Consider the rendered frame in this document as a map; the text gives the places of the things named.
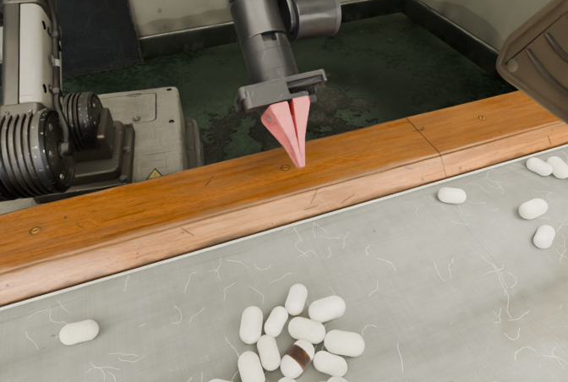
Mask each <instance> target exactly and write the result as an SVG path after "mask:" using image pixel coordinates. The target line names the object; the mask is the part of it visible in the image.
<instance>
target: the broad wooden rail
mask: <svg viewBox="0 0 568 382"><path fill-rule="evenodd" d="M562 145H568V125H567V124H566V123H564V122H563V121H561V120H560V119H558V118H557V117H556V116H555V115H553V114H552V113H551V112H549V111H548V110H546V109H545V108H543V107H542V106H540V105H539V104H538V103H537V102H536V101H534V100H533V99H531V98H530V97H528V96H527V95H525V94H524V93H522V92H521V91H520V90H518V91H514V92H511V93H507V94H503V95H497V96H493V97H490V98H485V99H482V100H478V101H472V102H468V103H464V104H461V105H457V106H451V107H447V108H443V109H439V110H436V111H432V112H425V113H422V114H418V115H415V116H410V117H404V118H401V119H397V120H394V121H389V122H386V123H380V124H376V125H372V126H368V127H365V128H359V129H354V130H351V131H347V132H344V133H340V134H333V135H330V136H326V137H323V138H319V139H312V140H309V141H305V166H304V167H302V168H296V166H295V164H294V163H293V161H292V159H291V157H290V156H289V155H288V153H287V151H286V150H285V148H284V147H281V148H276V149H273V150H267V151H263V152H259V153H255V154H252V155H248V156H242V157H238V158H234V159H231V160H227V161H220V162H217V163H213V164H209V165H206V166H199V167H196V168H192V169H188V170H184V171H180V172H174V173H171V174H167V175H163V176H159V177H153V178H151V179H148V180H145V181H143V182H139V183H129V184H124V185H121V186H117V187H114V188H107V189H103V190H100V191H96V192H93V193H88V194H82V195H79V196H75V197H71V198H67V199H61V200H58V201H53V202H50V203H46V204H43V205H36V206H32V207H29V208H25V209H22V210H15V211H11V212H8V213H4V214H1V215H0V308H1V307H5V306H8V305H11V304H14V303H19V302H23V301H25V300H29V299H32V298H35V297H40V296H43V295H47V294H49V293H52V292H57V291H61V290H63V289H67V288H70V287H75V286H78V285H81V284H85V283H87V282H91V281H96V280H99V279H101V278H105V277H108V276H113V275H116V274H119V273H123V272H125V271H129V270H134V269H137V268H140V267H143V266H147V265H151V264H154V263H157V262H161V261H163V260H167V259H172V258H175V257H178V256H181V255H185V254H190V253H192V252H196V251H199V250H201V249H205V248H210V247H213V246H216V245H219V244H223V243H228V242H231V241H234V240H237V239H240V238H243V237H248V236H251V235H254V234H257V233H261V232H266V231H269V230H272V229H275V228H278V227H281V226H286V225H290V224H292V223H296V222H299V221H304V220H307V219H310V218H313V217H316V216H322V215H324V214H328V213H331V212H334V211H337V210H342V209H346V208H348V207H352V206H354V205H360V204H362V203H366V202H369V201H372V200H375V199H380V198H384V197H386V196H390V195H392V194H398V193H401V192H404V191H407V190H410V189H413V188H418V187H422V186H424V185H428V184H431V183H436V182H439V181H442V180H446V179H448V178H452V177H456V176H460V175H462V174H466V173H469V172H474V171H477V170H480V169H484V168H486V167H490V166H495V165H498V164H501V163H504V162H507V161H512V160H515V159H518V158H522V157H524V156H529V155H533V154H536V153H539V152H542V151H546V150H551V149H553V148H556V147H560V146H562Z"/></svg>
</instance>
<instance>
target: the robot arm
mask: <svg viewBox="0 0 568 382"><path fill-rule="evenodd" d="M228 1H229V3H233V4H232V5H231V7H230V12H231V15H232V20H233V23H234V26H235V29H236V32H237V35H238V40H239V43H240V47H241V49H242V53H243V57H244V61H245V63H246V67H247V70H248V75H249V78H250V81H251V85H246V86H243V87H240V88H239V89H238V92H237V94H236V97H235V100H234V102H233V103H234V106H235V109H236V112H237V113H240V112H241V111H243V110H245V112H246V113H248V112H255V111H258V110H261V112H260V118H261V121H262V123H263V124H264V125H265V126H266V127H267V129H268V130H269V131H270V132H271V133H272V134H273V135H274V136H275V137H276V139H277V140H278V141H279V142H280V143H281V144H282V145H283V147H284V148H285V150H286V151H287V153H288V155H289V156H290V157H291V159H292V161H293V163H294V164H295V166H296V168H302V167H304V166H305V132H306V126H307V121H308V114H309V107H310V106H312V105H313V104H314V103H316V102H317V100H316V96H315V94H316V91H317V90H316V85H317V84H319V85H323V84H324V83H325V82H326V81H327V78H326V75H325V71H324V69H318V70H314V71H310V72H306V73H302V74H299V73H298V68H297V65H296V62H295V59H294V56H293V53H292V48H291V45H290V42H294V41H305V40H310V39H316V38H321V37H327V36H333V35H335V34H336V33H337V31H338V30H339V28H340V25H341V5H340V1H339V0H228Z"/></svg>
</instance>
